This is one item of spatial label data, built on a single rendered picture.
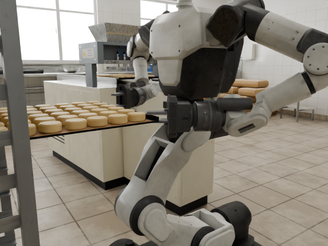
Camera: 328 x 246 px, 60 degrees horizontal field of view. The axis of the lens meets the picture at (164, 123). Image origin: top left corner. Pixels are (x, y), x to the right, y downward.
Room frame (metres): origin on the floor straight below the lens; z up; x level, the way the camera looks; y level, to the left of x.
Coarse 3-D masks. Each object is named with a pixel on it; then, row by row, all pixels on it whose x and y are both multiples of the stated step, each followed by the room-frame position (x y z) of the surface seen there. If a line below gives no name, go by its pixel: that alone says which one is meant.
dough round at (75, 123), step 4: (68, 120) 0.67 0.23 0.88; (72, 120) 0.67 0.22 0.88; (76, 120) 0.67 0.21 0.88; (80, 120) 0.67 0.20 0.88; (84, 120) 0.67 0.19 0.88; (68, 124) 0.65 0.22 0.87; (72, 124) 0.65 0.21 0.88; (76, 124) 0.65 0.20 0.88; (80, 124) 0.65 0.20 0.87; (84, 124) 0.67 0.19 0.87; (68, 128) 0.65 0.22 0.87; (72, 128) 0.65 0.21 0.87; (76, 128) 0.65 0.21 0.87; (80, 128) 0.65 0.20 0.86
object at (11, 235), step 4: (0, 236) 0.88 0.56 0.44; (4, 236) 0.88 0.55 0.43; (8, 236) 0.89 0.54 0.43; (12, 236) 0.89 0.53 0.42; (0, 240) 0.87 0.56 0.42; (4, 240) 0.88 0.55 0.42; (8, 240) 0.89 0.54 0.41; (12, 240) 0.89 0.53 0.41; (0, 244) 0.87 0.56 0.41; (4, 244) 0.87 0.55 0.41; (8, 244) 0.87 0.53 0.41; (12, 244) 0.87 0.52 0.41
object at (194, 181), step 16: (160, 96) 1.89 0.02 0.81; (144, 112) 2.02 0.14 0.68; (128, 128) 2.19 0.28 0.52; (144, 128) 2.02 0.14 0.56; (128, 144) 2.19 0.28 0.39; (144, 144) 2.03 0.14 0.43; (208, 144) 1.91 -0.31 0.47; (128, 160) 2.20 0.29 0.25; (192, 160) 1.80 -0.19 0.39; (208, 160) 1.91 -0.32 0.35; (128, 176) 2.20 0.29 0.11; (192, 176) 1.81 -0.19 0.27; (208, 176) 1.91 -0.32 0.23; (176, 192) 1.76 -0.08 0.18; (192, 192) 1.81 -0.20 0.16; (208, 192) 1.92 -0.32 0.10; (176, 208) 1.80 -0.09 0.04; (192, 208) 1.85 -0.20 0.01
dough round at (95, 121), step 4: (92, 116) 0.72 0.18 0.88; (96, 116) 0.72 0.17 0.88; (100, 116) 0.72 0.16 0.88; (104, 116) 0.72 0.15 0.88; (88, 120) 0.69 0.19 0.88; (92, 120) 0.68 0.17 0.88; (96, 120) 0.68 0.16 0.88; (100, 120) 0.68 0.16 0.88; (104, 120) 0.69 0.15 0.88; (88, 124) 0.69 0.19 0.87; (92, 124) 0.68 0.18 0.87; (96, 124) 0.68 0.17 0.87; (100, 124) 0.68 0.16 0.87; (104, 124) 0.69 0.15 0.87
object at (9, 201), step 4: (0, 148) 0.89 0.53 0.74; (4, 148) 0.90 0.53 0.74; (0, 152) 0.89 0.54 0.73; (4, 152) 0.90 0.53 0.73; (0, 156) 0.89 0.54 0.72; (4, 156) 0.90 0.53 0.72; (0, 172) 0.89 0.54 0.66; (4, 172) 0.90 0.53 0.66; (8, 196) 0.90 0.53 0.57; (0, 200) 0.88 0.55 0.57; (4, 200) 0.89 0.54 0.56; (8, 200) 0.90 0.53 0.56; (0, 204) 0.90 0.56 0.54; (4, 204) 0.89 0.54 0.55; (8, 204) 0.90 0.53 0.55; (4, 208) 0.89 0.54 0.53; (8, 208) 0.89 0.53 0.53; (4, 232) 0.89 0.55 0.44; (8, 232) 0.89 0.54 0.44; (12, 232) 0.90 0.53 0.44
